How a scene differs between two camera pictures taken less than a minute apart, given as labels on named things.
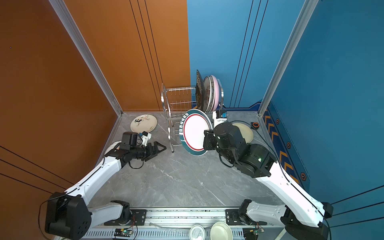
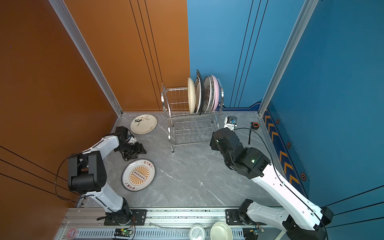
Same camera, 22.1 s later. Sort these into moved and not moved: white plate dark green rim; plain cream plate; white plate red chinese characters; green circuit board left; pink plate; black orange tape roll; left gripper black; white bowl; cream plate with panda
Moved: white plate dark green rim; left gripper black; plain cream plate
Not moved: pink plate; black orange tape roll; cream plate with panda; green circuit board left; white plate red chinese characters; white bowl
